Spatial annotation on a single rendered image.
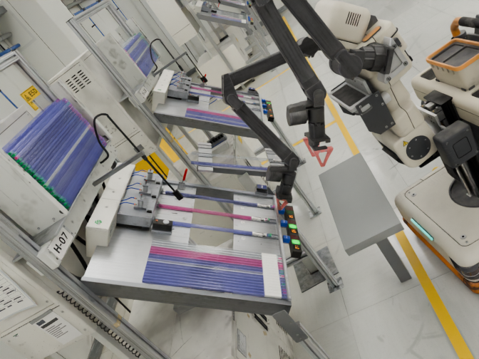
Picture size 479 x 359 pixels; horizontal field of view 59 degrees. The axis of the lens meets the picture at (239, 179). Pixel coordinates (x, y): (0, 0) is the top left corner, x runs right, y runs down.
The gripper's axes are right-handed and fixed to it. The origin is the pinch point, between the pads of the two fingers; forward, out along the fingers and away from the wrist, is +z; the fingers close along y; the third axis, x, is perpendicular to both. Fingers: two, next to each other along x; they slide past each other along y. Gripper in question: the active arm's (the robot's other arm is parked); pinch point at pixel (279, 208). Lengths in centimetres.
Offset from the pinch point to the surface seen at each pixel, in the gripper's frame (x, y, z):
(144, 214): -58, 26, -4
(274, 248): -4.5, 28.1, 1.4
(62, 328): -78, 60, 25
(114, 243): -66, 38, 2
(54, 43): -204, -273, 22
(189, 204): -41.6, 5.5, 1.5
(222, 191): -27.0, -8.7, 1.3
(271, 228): -4.5, 14.7, 1.3
